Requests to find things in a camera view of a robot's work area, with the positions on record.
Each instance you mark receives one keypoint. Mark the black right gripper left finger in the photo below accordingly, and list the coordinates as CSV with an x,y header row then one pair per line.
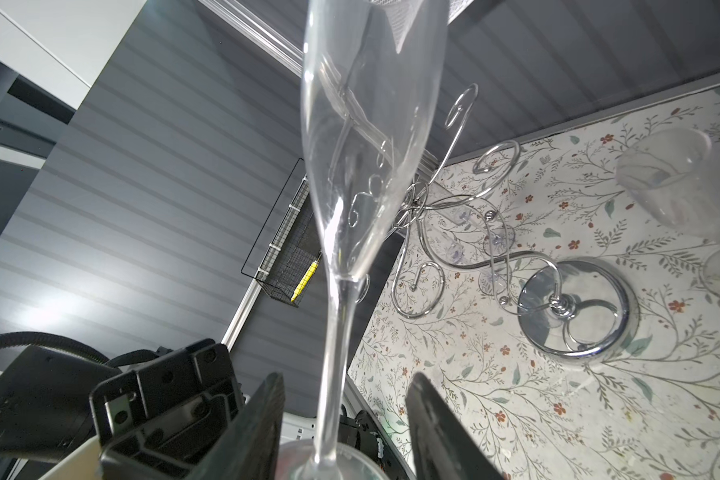
x,y
249,447

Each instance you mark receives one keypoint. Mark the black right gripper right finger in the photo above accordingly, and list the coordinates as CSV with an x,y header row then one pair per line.
x,y
441,447

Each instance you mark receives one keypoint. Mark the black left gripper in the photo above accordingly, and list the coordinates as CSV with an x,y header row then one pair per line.
x,y
159,419

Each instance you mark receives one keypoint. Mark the clear wine glass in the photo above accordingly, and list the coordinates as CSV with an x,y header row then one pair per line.
x,y
494,279
674,175
461,229
370,80

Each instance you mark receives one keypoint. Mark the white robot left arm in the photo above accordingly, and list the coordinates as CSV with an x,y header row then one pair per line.
x,y
45,412

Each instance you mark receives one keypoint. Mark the chrome wine glass rack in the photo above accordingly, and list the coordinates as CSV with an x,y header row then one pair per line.
x,y
579,309

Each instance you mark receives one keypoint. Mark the yellow black tool in basket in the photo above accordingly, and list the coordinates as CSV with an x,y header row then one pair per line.
x,y
304,280

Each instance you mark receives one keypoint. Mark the black wire basket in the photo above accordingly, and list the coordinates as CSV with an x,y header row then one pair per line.
x,y
287,242

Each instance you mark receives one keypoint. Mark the white table outside enclosure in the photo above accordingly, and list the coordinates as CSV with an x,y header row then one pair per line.
x,y
62,47

